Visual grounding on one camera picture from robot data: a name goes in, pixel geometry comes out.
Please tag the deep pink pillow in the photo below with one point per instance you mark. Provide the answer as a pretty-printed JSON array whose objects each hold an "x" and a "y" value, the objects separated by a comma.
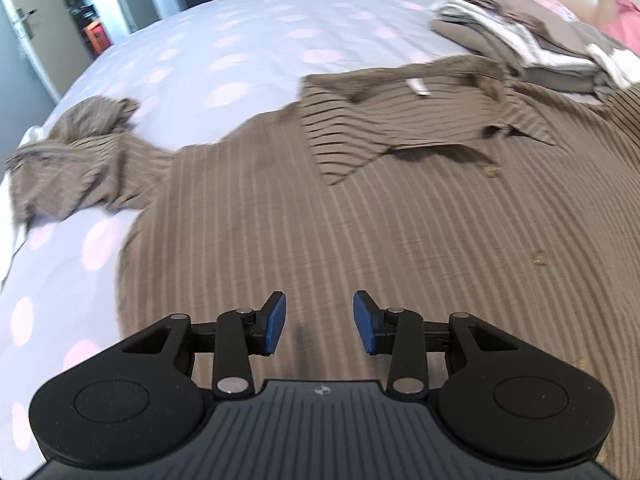
[{"x": 625, "y": 20}]

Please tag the white crumpled garment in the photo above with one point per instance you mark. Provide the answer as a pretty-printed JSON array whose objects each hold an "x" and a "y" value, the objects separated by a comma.
[{"x": 615, "y": 65}]

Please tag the bed with pink dotted sheet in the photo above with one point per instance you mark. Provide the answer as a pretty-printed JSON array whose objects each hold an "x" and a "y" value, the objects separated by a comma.
[{"x": 250, "y": 35}]

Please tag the brown striped pants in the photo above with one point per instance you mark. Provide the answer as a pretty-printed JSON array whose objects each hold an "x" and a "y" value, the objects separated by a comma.
[{"x": 75, "y": 170}]

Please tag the brown striped shirt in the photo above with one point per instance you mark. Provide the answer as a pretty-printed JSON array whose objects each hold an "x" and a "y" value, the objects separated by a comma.
[{"x": 350, "y": 210}]

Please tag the white cloth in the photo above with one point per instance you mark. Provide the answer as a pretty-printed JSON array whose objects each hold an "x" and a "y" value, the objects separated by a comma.
[{"x": 10, "y": 240}]

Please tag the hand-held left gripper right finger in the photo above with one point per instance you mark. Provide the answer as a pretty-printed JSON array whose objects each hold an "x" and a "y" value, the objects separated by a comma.
[{"x": 363, "y": 322}]

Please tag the beige room door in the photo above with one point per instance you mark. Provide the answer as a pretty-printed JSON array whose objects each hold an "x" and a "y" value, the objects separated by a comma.
[{"x": 30, "y": 60}]

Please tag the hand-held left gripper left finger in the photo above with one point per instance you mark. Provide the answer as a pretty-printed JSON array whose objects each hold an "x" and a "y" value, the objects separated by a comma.
[{"x": 275, "y": 322}]

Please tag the stack of folded clothes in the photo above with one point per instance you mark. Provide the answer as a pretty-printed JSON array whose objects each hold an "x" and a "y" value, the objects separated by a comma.
[{"x": 480, "y": 40}]

